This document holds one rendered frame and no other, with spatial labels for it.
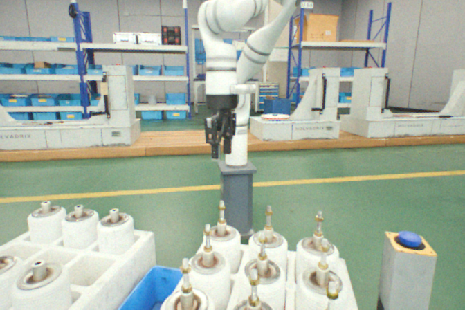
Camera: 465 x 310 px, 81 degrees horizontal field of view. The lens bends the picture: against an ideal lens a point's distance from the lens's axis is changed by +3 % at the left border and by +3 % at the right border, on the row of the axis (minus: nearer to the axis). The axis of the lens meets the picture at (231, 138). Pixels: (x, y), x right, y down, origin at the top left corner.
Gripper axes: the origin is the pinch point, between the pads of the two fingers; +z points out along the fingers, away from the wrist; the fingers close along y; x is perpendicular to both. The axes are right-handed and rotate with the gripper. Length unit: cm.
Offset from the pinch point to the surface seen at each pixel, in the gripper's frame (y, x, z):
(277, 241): -1.4, 14.0, 21.7
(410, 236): -1.4, 41.0, 14.0
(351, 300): 2.6, 31.1, 29.0
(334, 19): -536, -1, -139
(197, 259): 12.1, -0.6, 21.6
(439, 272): -44, 61, 47
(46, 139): -93, -208, 31
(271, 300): 13.6, 16.4, 24.8
